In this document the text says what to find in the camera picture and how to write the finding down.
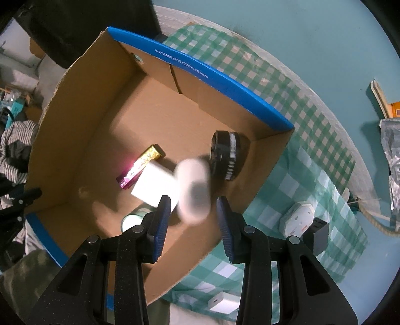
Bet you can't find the dark grey charger block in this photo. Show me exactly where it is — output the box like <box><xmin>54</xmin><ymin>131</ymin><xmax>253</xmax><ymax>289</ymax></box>
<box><xmin>302</xmin><ymin>217</ymin><xmax>330</xmax><ymax>256</ymax></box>

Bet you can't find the blue cardboard box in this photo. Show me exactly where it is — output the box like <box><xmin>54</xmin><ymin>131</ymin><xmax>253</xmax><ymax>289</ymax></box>
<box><xmin>25</xmin><ymin>27</ymin><xmax>295</xmax><ymax>310</ymax></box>

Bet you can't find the silver foil bag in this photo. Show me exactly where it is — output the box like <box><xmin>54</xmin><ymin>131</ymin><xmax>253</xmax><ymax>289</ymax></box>
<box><xmin>379</xmin><ymin>118</ymin><xmax>400</xmax><ymax>232</ymax></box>

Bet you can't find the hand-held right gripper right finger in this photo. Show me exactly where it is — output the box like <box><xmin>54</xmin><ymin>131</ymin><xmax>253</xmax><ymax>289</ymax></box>
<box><xmin>217</xmin><ymin>196</ymin><xmax>358</xmax><ymax>325</ymax></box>

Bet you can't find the round tin with white lid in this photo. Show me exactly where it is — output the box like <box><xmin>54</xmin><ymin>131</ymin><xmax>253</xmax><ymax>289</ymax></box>
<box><xmin>121</xmin><ymin>208</ymin><xmax>154</xmax><ymax>233</ymax></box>

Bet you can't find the striped cloth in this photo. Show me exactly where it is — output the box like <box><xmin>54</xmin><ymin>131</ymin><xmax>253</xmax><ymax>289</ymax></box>
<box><xmin>0</xmin><ymin>120</ymin><xmax>41</xmax><ymax>183</ymax></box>

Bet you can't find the beige rope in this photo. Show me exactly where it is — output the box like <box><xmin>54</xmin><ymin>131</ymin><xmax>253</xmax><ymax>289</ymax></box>
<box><xmin>359</xmin><ymin>201</ymin><xmax>400</xmax><ymax>239</ymax></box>

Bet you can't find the white octagonal box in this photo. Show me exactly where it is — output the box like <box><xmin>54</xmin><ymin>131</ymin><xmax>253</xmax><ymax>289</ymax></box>
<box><xmin>279</xmin><ymin>202</ymin><xmax>315</xmax><ymax>238</ymax></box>

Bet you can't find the white square box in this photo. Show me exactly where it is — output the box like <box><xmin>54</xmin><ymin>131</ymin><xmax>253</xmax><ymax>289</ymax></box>
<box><xmin>130</xmin><ymin>163</ymin><xmax>180</xmax><ymax>208</ymax></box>

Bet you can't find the flat cardboard piece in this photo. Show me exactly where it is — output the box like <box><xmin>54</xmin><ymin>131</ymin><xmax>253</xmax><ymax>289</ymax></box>
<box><xmin>370</xmin><ymin>79</ymin><xmax>395</xmax><ymax>119</ymax></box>

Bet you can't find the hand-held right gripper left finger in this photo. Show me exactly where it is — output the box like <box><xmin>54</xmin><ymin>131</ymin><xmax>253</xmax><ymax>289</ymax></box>
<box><xmin>28</xmin><ymin>195</ymin><xmax>172</xmax><ymax>325</ymax></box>

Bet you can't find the olive trouser leg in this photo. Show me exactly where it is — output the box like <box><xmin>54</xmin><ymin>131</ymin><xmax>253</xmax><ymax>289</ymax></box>
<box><xmin>0</xmin><ymin>249</ymin><xmax>65</xmax><ymax>325</ymax></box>

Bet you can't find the green checkered tablecloth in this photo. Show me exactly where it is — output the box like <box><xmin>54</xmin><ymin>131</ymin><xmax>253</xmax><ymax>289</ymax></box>
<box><xmin>162</xmin><ymin>24</ymin><xmax>368</xmax><ymax>324</ymax></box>

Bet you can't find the white oval case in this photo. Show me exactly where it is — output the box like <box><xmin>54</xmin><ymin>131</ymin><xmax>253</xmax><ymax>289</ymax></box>
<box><xmin>174</xmin><ymin>158</ymin><xmax>211</xmax><ymax>224</ymax></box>

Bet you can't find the large black object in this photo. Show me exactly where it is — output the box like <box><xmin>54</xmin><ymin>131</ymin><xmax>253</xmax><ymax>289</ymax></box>
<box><xmin>28</xmin><ymin>0</ymin><xmax>164</xmax><ymax>70</ymax></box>

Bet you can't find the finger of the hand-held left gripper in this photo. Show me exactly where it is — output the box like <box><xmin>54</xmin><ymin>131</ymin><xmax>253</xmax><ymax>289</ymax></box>
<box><xmin>0</xmin><ymin>187</ymin><xmax>43</xmax><ymax>209</ymax></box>
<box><xmin>0</xmin><ymin>204</ymin><xmax>28</xmax><ymax>240</ymax></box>

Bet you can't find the pink and gold bar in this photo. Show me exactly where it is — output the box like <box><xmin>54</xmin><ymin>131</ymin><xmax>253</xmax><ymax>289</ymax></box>
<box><xmin>116</xmin><ymin>144</ymin><xmax>165</xmax><ymax>190</ymax></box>

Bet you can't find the white plug adapter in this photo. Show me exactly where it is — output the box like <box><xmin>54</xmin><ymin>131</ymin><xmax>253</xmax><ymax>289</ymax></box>
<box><xmin>208</xmin><ymin>292</ymin><xmax>242</xmax><ymax>314</ymax></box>

